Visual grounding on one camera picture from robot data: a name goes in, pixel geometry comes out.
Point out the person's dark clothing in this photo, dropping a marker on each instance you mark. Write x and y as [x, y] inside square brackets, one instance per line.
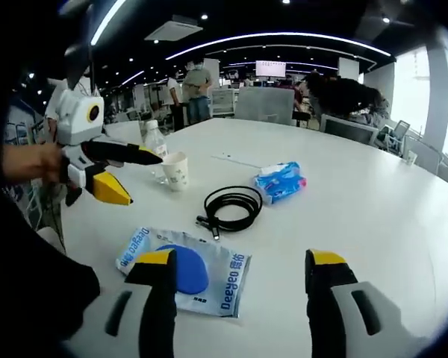
[41, 291]

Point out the ceiling air vent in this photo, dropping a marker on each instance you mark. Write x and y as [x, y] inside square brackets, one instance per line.
[173, 28]

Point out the white table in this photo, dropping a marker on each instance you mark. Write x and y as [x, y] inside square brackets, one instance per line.
[358, 209]

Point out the long curved ceiling light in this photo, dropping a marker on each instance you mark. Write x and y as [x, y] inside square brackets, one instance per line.
[283, 35]

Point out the blue tissue pack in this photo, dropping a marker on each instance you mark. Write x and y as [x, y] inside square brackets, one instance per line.
[280, 184]

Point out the grey mesh office chair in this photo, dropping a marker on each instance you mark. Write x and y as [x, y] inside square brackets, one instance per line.
[263, 106]

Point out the white wet wipes pack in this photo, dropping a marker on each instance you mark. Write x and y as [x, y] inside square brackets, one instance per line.
[216, 276]

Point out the white frame office chair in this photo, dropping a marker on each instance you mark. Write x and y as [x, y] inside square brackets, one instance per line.
[224, 102]

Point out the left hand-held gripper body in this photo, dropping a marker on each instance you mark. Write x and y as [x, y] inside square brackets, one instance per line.
[74, 119]

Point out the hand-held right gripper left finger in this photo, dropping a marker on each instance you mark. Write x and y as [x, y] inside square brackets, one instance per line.
[157, 283]

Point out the clear plastic water bottle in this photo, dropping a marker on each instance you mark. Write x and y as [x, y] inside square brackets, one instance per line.
[155, 138]

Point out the person's left hand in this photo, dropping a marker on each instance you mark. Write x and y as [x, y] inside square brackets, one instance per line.
[50, 164]

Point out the short ceiling strip light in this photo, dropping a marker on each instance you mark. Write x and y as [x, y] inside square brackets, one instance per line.
[106, 22]

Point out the white paper cup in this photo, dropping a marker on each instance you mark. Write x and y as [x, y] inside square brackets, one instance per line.
[177, 175]

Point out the narrow window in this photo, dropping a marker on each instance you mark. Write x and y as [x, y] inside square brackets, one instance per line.
[410, 89]

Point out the wall monitor screen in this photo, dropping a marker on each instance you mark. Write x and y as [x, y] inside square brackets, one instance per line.
[270, 69]

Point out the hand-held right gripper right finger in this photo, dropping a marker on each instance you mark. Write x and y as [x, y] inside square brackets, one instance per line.
[325, 291]

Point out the office chair by window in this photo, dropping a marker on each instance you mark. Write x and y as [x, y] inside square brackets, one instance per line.
[401, 132]

